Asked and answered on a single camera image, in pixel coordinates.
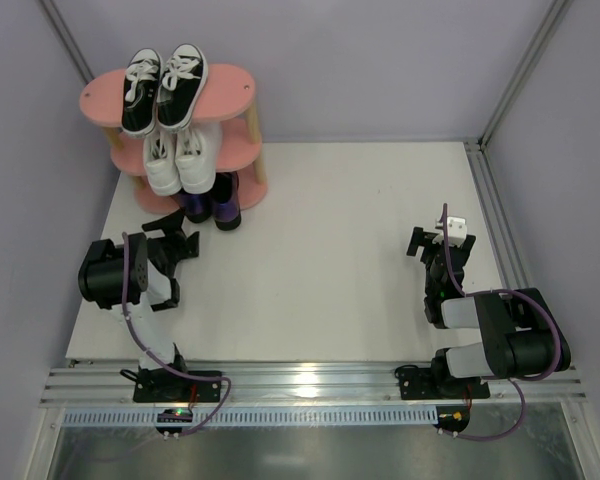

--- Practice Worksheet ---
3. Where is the black canvas sneaker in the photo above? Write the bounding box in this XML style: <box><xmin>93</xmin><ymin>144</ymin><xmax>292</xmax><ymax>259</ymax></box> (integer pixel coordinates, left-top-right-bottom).
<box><xmin>156</xmin><ymin>44</ymin><xmax>209</xmax><ymax>133</ymax></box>
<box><xmin>121</xmin><ymin>48</ymin><xmax>162</xmax><ymax>138</ymax></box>

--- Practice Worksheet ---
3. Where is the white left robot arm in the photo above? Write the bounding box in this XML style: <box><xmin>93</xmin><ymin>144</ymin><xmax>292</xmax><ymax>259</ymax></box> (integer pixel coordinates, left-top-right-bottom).
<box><xmin>78</xmin><ymin>210</ymin><xmax>199</xmax><ymax>393</ymax></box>

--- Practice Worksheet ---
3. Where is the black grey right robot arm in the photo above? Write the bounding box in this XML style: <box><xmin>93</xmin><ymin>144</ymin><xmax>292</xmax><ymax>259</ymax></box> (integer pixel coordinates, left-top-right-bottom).
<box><xmin>395</xmin><ymin>227</ymin><xmax>572</xmax><ymax>400</ymax></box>

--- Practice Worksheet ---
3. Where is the pink three-tier shoe shelf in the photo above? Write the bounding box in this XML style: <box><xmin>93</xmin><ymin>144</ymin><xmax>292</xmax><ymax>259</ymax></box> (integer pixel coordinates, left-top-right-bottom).
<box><xmin>79</xmin><ymin>64</ymin><xmax>268</xmax><ymax>215</ymax></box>

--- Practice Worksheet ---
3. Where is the right controller board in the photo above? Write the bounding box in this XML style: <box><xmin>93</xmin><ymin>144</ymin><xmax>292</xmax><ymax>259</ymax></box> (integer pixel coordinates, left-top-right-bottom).
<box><xmin>434</xmin><ymin>405</ymin><xmax>471</xmax><ymax>436</ymax></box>

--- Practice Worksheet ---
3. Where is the controller board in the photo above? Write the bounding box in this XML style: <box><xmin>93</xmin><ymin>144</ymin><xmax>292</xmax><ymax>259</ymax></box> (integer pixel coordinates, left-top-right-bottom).
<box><xmin>434</xmin><ymin>405</ymin><xmax>471</xmax><ymax>436</ymax></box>
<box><xmin>155</xmin><ymin>407</ymin><xmax>193</xmax><ymax>440</ymax></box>

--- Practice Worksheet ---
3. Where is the left controller board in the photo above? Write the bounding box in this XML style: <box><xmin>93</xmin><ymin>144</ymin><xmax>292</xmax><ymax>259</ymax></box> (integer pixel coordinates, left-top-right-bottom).
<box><xmin>155</xmin><ymin>407</ymin><xmax>193</xmax><ymax>440</ymax></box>

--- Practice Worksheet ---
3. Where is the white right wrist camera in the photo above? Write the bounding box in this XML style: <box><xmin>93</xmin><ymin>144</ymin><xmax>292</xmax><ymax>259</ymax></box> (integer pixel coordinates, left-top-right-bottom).
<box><xmin>433</xmin><ymin>216</ymin><xmax>468</xmax><ymax>247</ymax></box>

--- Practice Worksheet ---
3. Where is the aluminium right side rail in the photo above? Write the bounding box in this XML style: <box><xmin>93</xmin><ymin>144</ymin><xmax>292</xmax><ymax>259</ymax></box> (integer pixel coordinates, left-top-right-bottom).
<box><xmin>464</xmin><ymin>140</ymin><xmax>531</xmax><ymax>289</ymax></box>

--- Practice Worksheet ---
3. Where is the aluminium rail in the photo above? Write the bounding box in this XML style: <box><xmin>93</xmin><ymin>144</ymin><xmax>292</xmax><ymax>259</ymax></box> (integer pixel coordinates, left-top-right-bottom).
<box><xmin>464</xmin><ymin>140</ymin><xmax>531</xmax><ymax>289</ymax></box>
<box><xmin>42</xmin><ymin>359</ymin><xmax>589</xmax><ymax>407</ymax></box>

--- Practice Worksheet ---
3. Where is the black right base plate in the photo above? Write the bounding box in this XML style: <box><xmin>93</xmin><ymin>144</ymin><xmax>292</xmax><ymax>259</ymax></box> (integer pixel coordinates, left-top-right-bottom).
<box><xmin>394</xmin><ymin>364</ymin><xmax>490</xmax><ymax>400</ymax></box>

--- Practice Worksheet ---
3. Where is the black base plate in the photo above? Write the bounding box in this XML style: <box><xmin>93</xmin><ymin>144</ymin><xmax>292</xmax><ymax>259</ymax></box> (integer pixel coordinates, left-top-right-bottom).
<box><xmin>132</xmin><ymin>369</ymin><xmax>221</xmax><ymax>403</ymax></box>
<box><xmin>394</xmin><ymin>364</ymin><xmax>490</xmax><ymax>400</ymax></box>

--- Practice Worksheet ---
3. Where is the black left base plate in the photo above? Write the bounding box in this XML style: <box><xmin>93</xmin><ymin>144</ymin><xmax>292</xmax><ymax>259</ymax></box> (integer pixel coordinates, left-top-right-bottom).
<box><xmin>132</xmin><ymin>369</ymin><xmax>221</xmax><ymax>403</ymax></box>

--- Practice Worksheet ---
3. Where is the aluminium front rail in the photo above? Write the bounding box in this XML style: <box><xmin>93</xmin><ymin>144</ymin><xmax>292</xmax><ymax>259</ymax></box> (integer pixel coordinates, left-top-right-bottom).
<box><xmin>42</xmin><ymin>359</ymin><xmax>589</xmax><ymax>407</ymax></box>

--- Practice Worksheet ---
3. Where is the slotted grey cable duct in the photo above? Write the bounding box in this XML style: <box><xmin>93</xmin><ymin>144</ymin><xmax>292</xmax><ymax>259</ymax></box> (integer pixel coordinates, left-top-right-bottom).
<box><xmin>61</xmin><ymin>404</ymin><xmax>437</xmax><ymax>428</ymax></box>

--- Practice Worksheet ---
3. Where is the left aluminium corner post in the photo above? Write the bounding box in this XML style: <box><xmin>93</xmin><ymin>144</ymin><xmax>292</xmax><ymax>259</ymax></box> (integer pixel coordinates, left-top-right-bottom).
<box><xmin>36</xmin><ymin>0</ymin><xmax>95</xmax><ymax>85</ymax></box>

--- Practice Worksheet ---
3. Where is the aluminium corner post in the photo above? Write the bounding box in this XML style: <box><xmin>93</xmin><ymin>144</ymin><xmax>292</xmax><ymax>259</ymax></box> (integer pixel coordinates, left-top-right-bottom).
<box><xmin>478</xmin><ymin>0</ymin><xmax>574</xmax><ymax>150</ymax></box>
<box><xmin>36</xmin><ymin>0</ymin><xmax>95</xmax><ymax>85</ymax></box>

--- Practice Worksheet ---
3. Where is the right aluminium corner post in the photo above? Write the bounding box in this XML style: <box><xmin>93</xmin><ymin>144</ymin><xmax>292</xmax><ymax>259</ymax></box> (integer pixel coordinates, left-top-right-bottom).
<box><xmin>478</xmin><ymin>0</ymin><xmax>574</xmax><ymax>150</ymax></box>

